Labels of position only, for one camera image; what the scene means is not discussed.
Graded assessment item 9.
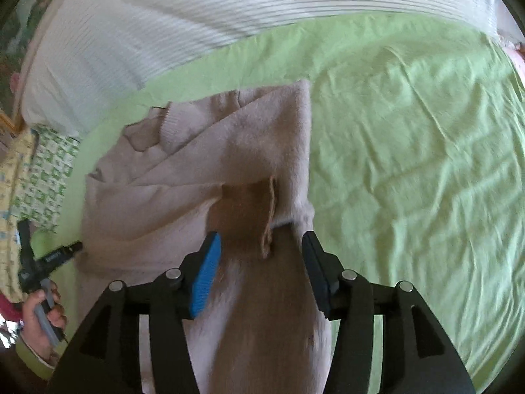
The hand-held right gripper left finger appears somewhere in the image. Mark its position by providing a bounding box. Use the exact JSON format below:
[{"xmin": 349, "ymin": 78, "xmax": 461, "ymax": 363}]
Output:
[{"xmin": 47, "ymin": 231, "xmax": 222, "ymax": 394}]

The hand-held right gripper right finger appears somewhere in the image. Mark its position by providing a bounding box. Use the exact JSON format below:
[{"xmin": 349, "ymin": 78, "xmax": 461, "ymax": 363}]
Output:
[{"xmin": 301, "ymin": 231, "xmax": 476, "ymax": 394}]

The grey towel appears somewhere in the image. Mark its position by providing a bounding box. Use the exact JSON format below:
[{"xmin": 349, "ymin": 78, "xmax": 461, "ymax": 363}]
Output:
[{"xmin": 76, "ymin": 79, "xmax": 333, "ymax": 394}]

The person's left forearm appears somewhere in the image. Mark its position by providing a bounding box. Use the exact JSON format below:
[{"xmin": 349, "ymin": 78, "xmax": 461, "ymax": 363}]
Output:
[{"xmin": 0, "ymin": 337, "xmax": 56, "ymax": 394}]

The person's left hand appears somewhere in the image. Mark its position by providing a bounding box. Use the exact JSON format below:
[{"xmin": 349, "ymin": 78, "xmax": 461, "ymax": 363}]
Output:
[{"xmin": 20, "ymin": 288, "xmax": 68, "ymax": 364}]

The red cloth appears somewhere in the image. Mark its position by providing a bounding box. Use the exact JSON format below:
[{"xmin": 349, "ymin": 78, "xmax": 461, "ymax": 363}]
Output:
[{"xmin": 0, "ymin": 291, "xmax": 26, "ymax": 323}]

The yellow printed pillow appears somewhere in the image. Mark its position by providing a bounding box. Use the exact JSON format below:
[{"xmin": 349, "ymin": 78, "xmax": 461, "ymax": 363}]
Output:
[{"xmin": 0, "ymin": 127, "xmax": 39, "ymax": 304}]

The green and white patterned pillow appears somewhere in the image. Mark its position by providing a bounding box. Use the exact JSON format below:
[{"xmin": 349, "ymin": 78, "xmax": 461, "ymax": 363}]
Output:
[{"xmin": 18, "ymin": 125, "xmax": 80, "ymax": 234}]

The light green bed sheet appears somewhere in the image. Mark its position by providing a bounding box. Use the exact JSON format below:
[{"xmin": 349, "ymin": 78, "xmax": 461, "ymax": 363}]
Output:
[{"xmin": 31, "ymin": 11, "xmax": 525, "ymax": 382}]

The large white striped pillow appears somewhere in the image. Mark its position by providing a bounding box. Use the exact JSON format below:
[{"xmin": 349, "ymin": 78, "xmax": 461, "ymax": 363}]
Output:
[{"xmin": 20, "ymin": 0, "xmax": 499, "ymax": 138}]

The pink cloth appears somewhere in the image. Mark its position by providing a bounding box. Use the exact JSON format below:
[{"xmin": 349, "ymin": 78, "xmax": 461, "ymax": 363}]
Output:
[{"xmin": 498, "ymin": 35, "xmax": 525, "ymax": 77}]

